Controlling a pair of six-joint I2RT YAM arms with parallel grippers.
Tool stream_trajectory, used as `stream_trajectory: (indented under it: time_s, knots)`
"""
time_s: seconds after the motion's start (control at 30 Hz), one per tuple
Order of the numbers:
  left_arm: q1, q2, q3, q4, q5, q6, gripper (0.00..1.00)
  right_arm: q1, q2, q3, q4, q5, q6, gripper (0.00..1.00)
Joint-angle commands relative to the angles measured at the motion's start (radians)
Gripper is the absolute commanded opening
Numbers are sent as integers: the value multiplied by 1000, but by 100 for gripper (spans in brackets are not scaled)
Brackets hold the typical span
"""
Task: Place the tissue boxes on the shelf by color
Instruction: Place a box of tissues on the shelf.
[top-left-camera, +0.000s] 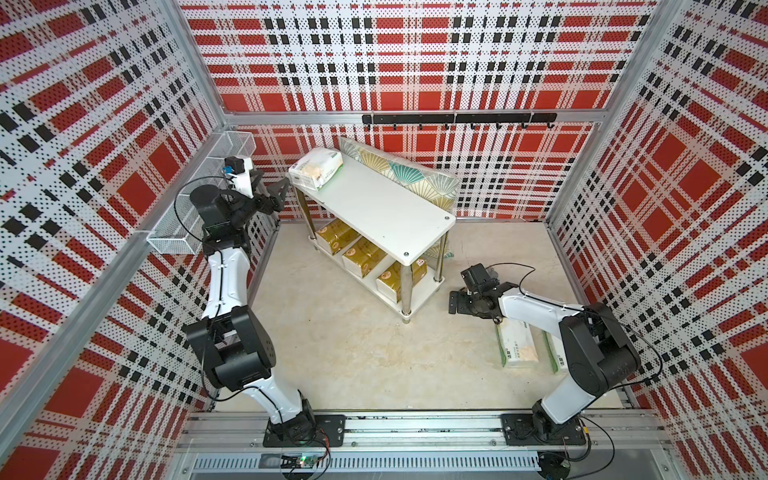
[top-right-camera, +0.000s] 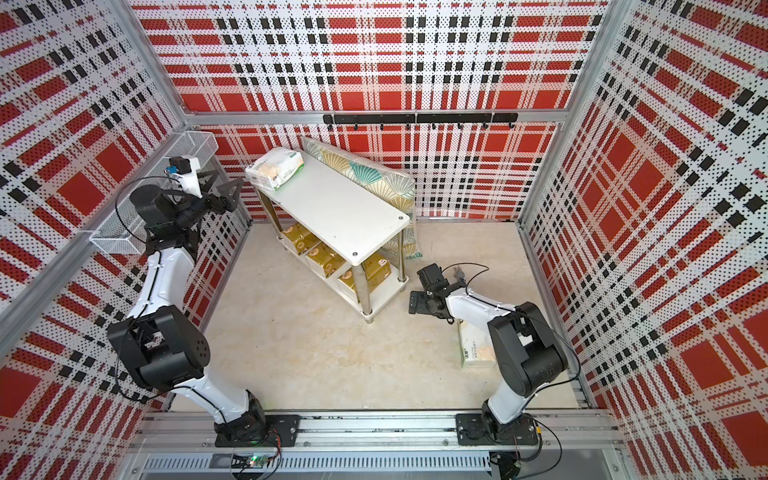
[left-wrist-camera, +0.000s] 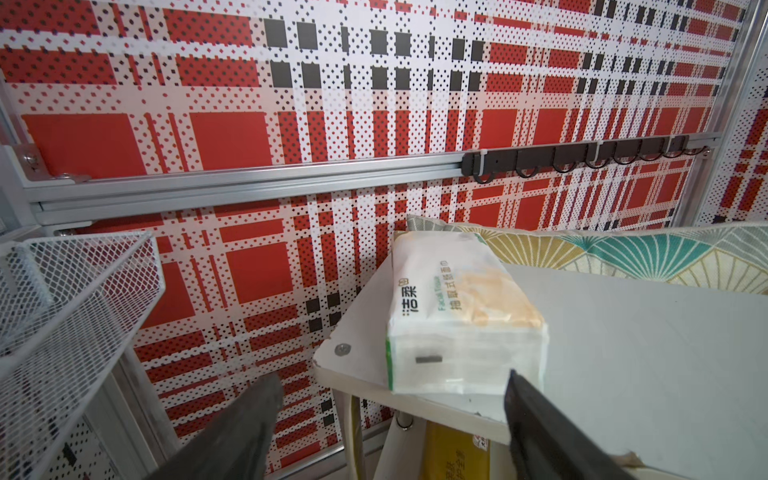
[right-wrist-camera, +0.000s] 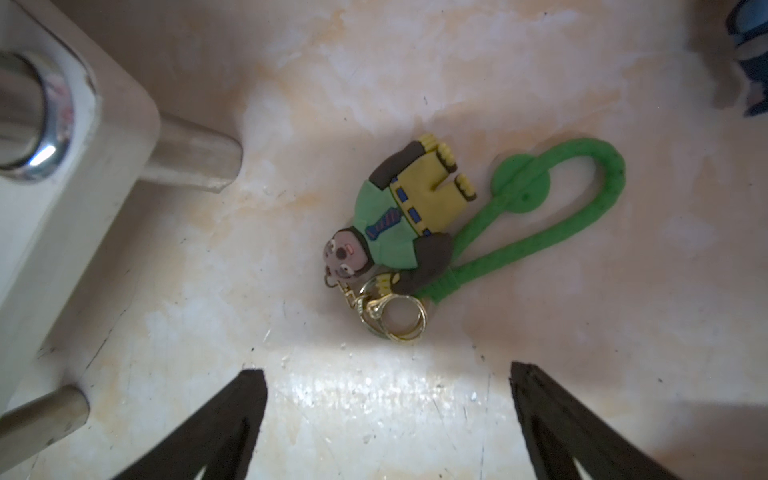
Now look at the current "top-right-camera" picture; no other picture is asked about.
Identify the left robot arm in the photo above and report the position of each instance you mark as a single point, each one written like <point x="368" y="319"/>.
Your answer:
<point x="160" y="348"/>

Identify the black wall hook rail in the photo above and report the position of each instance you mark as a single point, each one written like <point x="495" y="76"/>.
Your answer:
<point x="357" y="120"/>

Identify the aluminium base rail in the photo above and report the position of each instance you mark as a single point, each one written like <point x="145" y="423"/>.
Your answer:
<point x="405" y="444"/>

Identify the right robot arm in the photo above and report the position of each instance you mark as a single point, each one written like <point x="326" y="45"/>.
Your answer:
<point x="528" y="354"/>

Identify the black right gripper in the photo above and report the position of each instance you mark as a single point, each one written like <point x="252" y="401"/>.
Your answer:
<point x="420" y="307"/>

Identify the white green tissue pack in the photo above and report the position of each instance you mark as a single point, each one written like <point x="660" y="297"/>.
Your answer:
<point x="275" y="168"/>
<point x="476" y="347"/>

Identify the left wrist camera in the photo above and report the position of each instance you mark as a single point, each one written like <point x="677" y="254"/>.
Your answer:
<point x="184" y="170"/>

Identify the white two-tier shelf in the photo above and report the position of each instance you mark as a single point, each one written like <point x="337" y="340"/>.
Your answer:
<point x="351" y="221"/>

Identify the white wire mesh basket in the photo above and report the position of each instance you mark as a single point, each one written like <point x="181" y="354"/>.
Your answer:
<point x="123" y="231"/>

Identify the fan pattern cushion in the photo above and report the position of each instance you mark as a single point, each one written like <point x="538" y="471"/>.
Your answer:
<point x="394" y="187"/>

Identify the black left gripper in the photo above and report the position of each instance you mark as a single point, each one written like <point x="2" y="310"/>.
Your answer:
<point x="226" y="203"/>

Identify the green circuit board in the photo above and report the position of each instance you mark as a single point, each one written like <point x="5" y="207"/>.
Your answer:
<point x="244" y="462"/>

